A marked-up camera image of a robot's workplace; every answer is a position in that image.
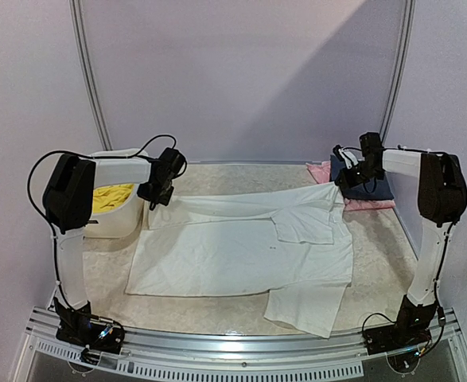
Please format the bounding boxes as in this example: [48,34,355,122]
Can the white t-shirt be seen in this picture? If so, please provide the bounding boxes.
[126,183,353,338]

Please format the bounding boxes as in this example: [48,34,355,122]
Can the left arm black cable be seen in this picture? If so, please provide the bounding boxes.
[26,134,178,224]

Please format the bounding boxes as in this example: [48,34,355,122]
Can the aluminium frame post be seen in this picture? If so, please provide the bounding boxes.
[68,0,113,150]
[379,0,416,142]

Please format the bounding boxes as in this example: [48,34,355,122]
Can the white plastic laundry basket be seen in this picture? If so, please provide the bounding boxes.
[84,148,150,239]

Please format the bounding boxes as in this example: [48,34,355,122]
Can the right aluminium frame post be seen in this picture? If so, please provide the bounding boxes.
[379,0,416,142]

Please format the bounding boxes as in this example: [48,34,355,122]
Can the front aluminium rail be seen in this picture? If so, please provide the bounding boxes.
[14,308,467,381]

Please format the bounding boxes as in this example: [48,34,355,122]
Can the yellow garment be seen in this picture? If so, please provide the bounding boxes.
[92,184,134,214]

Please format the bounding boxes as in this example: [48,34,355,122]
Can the left aluminium frame post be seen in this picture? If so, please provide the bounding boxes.
[68,0,113,150]

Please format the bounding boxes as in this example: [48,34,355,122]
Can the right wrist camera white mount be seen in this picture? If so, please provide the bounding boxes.
[333,145,359,169]

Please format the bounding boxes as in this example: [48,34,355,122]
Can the folded navy blue garment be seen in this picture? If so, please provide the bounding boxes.
[329,154,394,201]

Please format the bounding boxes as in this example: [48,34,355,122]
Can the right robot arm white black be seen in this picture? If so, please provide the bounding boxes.
[333,132,467,347]

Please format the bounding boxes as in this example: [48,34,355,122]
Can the folded pink garment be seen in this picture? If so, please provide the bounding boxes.
[306,161,395,211]

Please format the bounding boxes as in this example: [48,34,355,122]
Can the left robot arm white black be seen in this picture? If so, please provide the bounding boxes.
[42,147,187,345]

